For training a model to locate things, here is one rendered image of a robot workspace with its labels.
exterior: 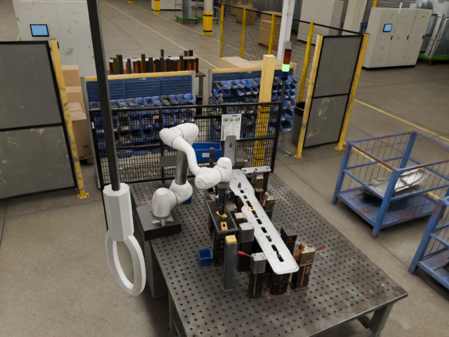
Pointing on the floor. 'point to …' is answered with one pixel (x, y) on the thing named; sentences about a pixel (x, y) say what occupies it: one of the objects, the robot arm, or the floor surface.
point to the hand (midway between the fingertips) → (221, 209)
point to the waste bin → (297, 122)
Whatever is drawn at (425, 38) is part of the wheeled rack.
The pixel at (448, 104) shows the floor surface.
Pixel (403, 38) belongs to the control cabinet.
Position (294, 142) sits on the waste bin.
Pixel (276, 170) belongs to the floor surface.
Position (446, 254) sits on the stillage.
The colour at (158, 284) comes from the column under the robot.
